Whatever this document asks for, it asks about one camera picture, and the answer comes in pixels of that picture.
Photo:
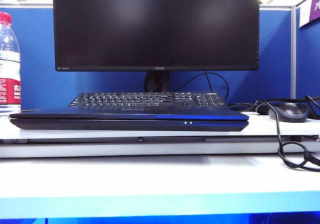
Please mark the black Hasee laptop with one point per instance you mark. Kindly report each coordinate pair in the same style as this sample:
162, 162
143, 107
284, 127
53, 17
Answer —
100, 125

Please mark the black ASUS monitor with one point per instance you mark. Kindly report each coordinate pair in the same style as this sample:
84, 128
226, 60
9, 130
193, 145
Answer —
150, 22

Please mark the black grey computer mouse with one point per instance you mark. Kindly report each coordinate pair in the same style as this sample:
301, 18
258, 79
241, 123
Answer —
290, 111

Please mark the black computer monitor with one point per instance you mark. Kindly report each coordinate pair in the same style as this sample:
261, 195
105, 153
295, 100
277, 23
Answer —
35, 59

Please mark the narrow blue partition panel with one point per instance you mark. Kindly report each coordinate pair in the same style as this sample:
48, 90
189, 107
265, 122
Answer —
308, 59

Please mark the clear water bottle red cap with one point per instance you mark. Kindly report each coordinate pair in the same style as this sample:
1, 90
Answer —
10, 59

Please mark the dark metal desk rail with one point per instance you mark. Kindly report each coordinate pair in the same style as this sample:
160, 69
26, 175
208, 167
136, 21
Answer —
100, 140

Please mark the aluminium partition post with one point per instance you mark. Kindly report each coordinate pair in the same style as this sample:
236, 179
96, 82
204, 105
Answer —
294, 59

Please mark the purple white wall poster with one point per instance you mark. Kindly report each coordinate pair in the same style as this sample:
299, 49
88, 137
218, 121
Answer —
315, 7

